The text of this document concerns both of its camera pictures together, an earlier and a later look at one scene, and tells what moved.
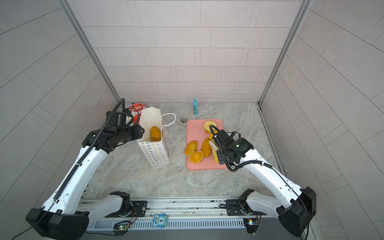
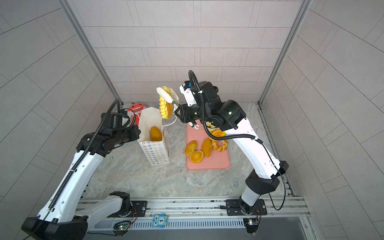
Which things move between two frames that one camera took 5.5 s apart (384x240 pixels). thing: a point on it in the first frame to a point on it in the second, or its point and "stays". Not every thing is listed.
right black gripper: (220, 159) to (185, 115)
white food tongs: (213, 145) to (162, 92)
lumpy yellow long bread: (215, 154) to (166, 107)
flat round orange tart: (196, 156) stays
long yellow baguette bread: (155, 134) stays
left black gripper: (138, 132) stays
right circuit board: (251, 224) stays
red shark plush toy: (136, 109) stays
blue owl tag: (160, 220) stays
